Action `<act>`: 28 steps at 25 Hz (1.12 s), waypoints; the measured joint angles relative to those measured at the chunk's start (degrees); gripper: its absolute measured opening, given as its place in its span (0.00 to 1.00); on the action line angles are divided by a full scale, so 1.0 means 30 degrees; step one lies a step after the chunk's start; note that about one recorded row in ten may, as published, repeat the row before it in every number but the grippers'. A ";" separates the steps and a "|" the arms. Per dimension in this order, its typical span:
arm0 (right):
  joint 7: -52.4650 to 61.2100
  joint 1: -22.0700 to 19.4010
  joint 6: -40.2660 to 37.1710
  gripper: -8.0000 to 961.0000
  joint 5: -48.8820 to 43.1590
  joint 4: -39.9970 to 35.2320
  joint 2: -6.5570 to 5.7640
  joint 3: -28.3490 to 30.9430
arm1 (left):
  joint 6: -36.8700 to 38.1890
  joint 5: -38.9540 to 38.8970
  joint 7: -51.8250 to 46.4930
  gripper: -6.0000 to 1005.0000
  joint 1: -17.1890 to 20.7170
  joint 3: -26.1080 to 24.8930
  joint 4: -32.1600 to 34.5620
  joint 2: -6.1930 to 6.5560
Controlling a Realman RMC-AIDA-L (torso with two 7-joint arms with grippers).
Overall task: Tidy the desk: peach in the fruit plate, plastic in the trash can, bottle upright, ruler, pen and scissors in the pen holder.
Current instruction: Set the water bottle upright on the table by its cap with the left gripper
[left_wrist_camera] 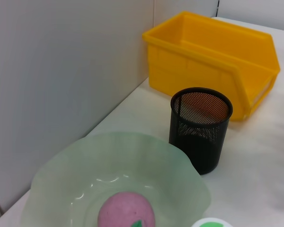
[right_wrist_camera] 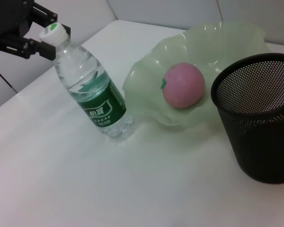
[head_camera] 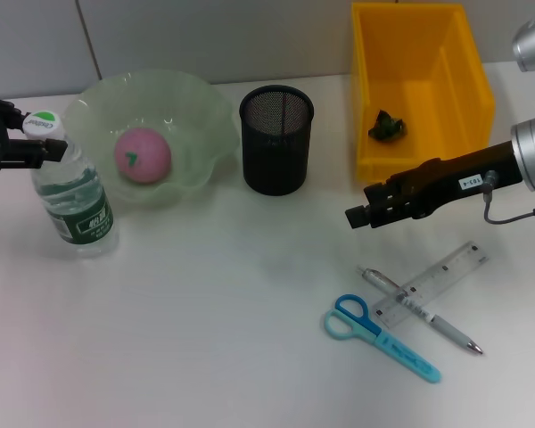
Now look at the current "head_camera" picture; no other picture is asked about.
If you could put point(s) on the grey ballpoint pen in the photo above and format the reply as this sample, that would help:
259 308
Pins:
455 334

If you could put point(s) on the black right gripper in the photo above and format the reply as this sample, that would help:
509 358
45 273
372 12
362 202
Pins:
463 178

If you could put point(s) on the black mesh pen cup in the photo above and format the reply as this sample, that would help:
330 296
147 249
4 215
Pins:
276 165

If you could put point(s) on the transparent plastic ruler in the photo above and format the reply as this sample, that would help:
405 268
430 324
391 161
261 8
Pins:
446 276

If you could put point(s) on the blue scissors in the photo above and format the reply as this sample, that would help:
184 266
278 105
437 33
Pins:
401 352

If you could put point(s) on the green plastic wrapper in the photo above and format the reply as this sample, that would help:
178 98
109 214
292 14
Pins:
385 127

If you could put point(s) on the clear green-label water bottle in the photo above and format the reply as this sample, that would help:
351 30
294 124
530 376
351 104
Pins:
80 209

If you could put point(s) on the green glass fruit plate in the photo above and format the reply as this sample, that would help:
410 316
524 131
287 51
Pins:
196 134

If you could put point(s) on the pink peach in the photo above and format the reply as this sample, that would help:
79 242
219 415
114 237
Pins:
147 156

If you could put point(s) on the yellow plastic bin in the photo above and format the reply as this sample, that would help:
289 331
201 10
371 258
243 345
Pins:
428 67

